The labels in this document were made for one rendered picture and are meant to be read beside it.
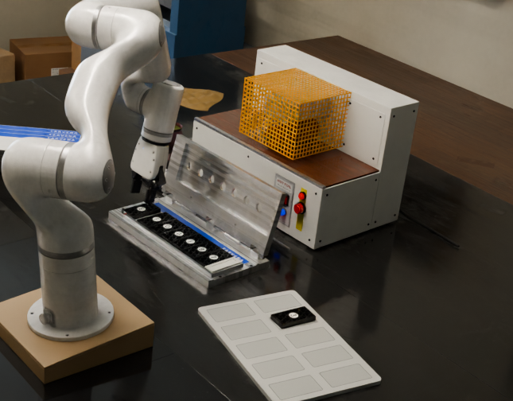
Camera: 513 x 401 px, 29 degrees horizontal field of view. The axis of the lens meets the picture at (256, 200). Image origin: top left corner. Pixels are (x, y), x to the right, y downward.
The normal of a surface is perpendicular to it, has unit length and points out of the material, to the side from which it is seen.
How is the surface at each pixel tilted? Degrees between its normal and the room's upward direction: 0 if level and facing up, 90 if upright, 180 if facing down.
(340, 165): 0
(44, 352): 4
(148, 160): 78
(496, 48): 90
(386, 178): 90
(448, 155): 0
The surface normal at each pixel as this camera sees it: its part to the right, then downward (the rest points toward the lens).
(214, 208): -0.70, 0.00
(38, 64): 0.48, 0.43
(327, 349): 0.11, -0.89
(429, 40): -0.77, 0.20
